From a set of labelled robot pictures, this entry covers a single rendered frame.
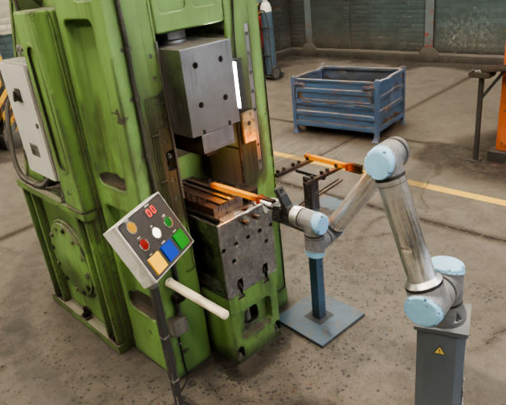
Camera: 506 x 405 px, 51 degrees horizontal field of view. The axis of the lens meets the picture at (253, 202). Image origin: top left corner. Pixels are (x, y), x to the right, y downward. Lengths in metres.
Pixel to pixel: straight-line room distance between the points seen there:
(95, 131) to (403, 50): 8.45
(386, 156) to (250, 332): 1.53
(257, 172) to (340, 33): 8.52
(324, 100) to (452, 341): 4.47
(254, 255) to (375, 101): 3.64
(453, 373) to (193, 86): 1.70
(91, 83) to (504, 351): 2.59
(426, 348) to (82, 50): 2.07
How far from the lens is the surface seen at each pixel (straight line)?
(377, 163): 1.98
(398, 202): 2.03
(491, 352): 3.28
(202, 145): 2.52
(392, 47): 10.79
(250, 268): 2.87
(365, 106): 6.23
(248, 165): 2.94
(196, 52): 2.44
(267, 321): 3.18
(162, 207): 2.35
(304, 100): 6.64
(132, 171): 2.50
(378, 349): 3.21
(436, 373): 2.58
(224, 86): 2.56
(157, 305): 2.48
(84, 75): 2.73
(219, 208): 2.67
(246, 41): 2.84
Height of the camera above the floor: 2.10
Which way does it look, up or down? 25 degrees down
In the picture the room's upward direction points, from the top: 7 degrees counter-clockwise
